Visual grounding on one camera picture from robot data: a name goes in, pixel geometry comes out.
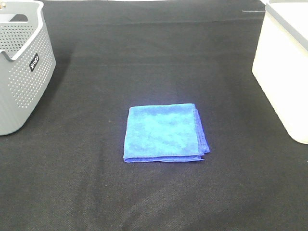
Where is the blue microfiber towel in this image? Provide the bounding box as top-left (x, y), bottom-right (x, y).
top-left (123, 103), bottom-right (210, 163)

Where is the black fabric table cover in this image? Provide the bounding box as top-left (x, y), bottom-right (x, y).
top-left (0, 0), bottom-right (308, 231)

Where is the white plastic storage bin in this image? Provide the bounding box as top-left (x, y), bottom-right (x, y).
top-left (252, 0), bottom-right (308, 144)

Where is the grey perforated plastic basket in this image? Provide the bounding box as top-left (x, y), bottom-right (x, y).
top-left (0, 0), bottom-right (56, 136)

